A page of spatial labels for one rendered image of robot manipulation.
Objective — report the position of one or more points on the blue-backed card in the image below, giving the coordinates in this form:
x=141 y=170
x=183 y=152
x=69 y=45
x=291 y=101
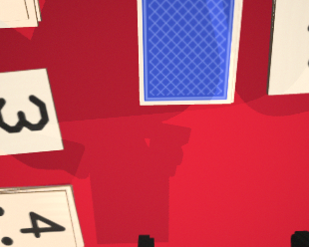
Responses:
x=186 y=51

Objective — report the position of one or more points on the dark red cloth mat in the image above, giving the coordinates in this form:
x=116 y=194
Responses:
x=224 y=175

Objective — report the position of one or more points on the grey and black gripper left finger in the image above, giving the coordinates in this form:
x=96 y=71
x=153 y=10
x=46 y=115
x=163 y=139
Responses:
x=146 y=241

